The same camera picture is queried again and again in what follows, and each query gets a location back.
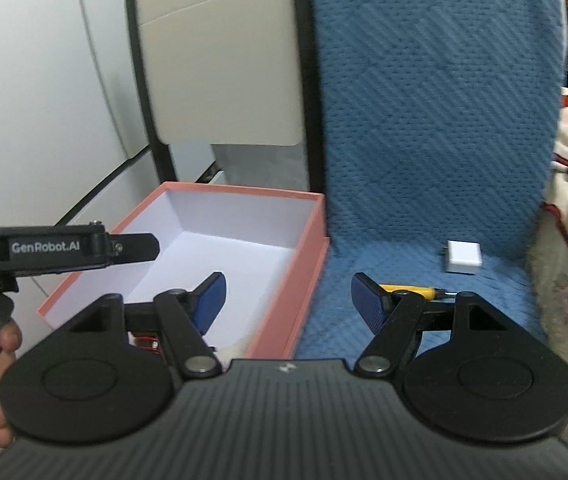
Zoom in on white charger plug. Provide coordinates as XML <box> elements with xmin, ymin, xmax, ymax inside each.
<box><xmin>438</xmin><ymin>240</ymin><xmax>483</xmax><ymax>277</ymax></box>

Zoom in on blue quilted chair cushion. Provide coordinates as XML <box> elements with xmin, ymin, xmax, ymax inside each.
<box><xmin>296</xmin><ymin>0</ymin><xmax>567</xmax><ymax>362</ymax></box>

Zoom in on pink cardboard box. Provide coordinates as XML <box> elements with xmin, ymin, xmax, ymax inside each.
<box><xmin>37</xmin><ymin>182</ymin><xmax>333</xmax><ymax>362</ymax></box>

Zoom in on white wardrobe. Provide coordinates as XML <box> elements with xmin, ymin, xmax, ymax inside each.
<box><xmin>0</xmin><ymin>0</ymin><xmax>157</xmax><ymax>313</ymax></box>

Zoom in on yellow handle screwdriver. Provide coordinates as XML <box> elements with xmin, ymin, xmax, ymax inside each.
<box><xmin>379</xmin><ymin>283</ymin><xmax>460</xmax><ymax>304</ymax></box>

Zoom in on floral bed sheet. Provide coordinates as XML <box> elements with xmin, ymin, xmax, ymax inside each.
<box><xmin>528</xmin><ymin>204</ymin><xmax>568</xmax><ymax>463</ymax></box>

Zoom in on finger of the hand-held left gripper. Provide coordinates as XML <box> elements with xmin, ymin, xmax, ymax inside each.
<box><xmin>109</xmin><ymin>232</ymin><xmax>161</xmax><ymax>264</ymax></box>

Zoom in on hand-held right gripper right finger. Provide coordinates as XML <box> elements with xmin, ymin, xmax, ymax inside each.
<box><xmin>351</xmin><ymin>272</ymin><xmax>515</xmax><ymax>377</ymax></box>

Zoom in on beige folding chair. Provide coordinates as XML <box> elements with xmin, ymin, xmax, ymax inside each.
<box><xmin>125</xmin><ymin>0</ymin><xmax>325</xmax><ymax>197</ymax></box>

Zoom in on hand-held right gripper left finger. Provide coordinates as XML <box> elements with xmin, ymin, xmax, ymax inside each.
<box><xmin>64</xmin><ymin>270</ymin><xmax>228</xmax><ymax>380</ymax></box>

